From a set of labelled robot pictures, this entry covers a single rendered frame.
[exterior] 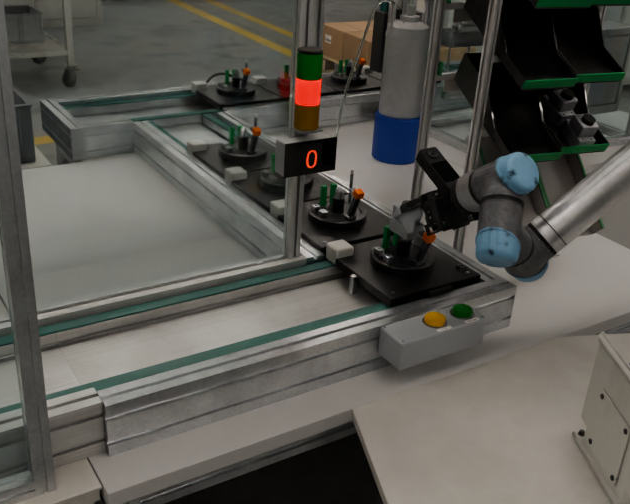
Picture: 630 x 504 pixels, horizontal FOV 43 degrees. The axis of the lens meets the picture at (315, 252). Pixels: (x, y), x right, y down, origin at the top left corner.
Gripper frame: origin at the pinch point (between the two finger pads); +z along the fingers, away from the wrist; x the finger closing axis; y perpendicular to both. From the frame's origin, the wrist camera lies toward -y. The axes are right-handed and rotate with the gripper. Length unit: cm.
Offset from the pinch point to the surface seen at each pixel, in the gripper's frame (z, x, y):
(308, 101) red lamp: -6.1, -20.2, -23.8
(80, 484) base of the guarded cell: -4, -78, 32
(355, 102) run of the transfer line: 103, 70, -57
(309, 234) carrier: 23.4, -10.6, -2.1
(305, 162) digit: 0.9, -20.3, -13.6
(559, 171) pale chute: -0.9, 46.3, -1.5
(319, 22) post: 76, 45, -76
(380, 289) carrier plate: 0.6, -11.5, 14.7
